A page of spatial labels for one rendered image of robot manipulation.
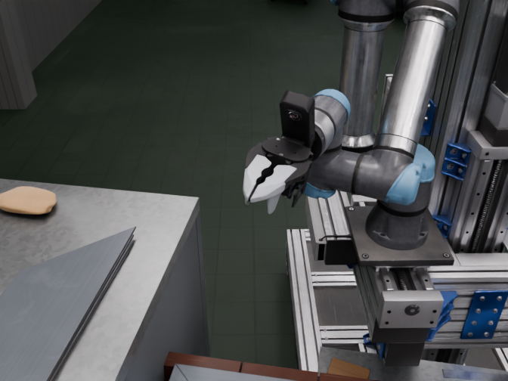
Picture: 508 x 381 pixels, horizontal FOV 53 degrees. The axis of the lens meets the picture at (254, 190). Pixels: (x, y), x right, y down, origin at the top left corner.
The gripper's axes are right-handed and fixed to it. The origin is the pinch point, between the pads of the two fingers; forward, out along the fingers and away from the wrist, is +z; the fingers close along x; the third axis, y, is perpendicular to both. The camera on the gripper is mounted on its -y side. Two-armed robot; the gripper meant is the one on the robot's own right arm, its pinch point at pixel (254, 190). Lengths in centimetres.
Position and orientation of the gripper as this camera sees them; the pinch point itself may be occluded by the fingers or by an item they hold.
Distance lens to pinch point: 68.1
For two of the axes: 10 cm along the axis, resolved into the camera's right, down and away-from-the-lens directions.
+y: -1.2, 8.0, 5.9
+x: -9.0, -3.4, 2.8
